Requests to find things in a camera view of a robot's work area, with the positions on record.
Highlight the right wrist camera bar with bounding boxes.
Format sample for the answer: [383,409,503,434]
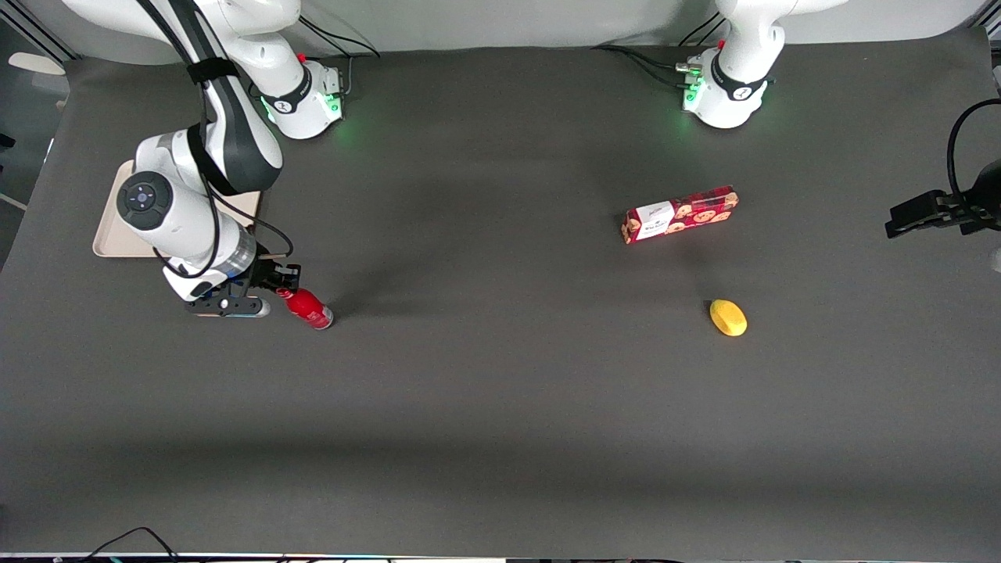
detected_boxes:
[185,295,271,318]

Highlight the black right base cables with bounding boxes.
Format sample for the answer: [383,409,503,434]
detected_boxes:
[300,14,382,96]

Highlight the black left base cables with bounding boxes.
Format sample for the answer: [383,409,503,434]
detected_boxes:
[593,11,722,88]

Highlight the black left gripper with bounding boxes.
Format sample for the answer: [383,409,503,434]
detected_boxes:
[884,160,1001,238]

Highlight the red cookie box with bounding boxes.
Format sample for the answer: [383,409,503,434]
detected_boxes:
[622,185,740,246]

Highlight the thin black cable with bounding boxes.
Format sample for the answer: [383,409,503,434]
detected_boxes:
[77,527,182,562]

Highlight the black base cables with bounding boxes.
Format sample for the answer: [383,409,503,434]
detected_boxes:
[300,14,382,96]
[593,11,722,88]

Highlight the yellow lemon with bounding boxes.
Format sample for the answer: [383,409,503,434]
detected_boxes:
[709,299,748,338]

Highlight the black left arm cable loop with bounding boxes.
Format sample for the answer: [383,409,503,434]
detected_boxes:
[947,99,1001,213]

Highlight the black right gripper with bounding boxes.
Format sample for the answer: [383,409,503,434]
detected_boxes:
[231,258,303,300]

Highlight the beige plastic tray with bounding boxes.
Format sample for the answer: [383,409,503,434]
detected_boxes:
[92,160,263,259]

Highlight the white oval object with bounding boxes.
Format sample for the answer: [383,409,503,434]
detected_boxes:
[8,52,68,77]

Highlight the red coke bottle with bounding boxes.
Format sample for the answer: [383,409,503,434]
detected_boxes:
[275,286,335,330]

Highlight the black metal frame strut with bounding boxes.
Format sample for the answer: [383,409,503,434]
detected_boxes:
[0,0,81,61]

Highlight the dark grey table mat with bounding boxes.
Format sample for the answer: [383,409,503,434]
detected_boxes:
[0,27,1001,561]

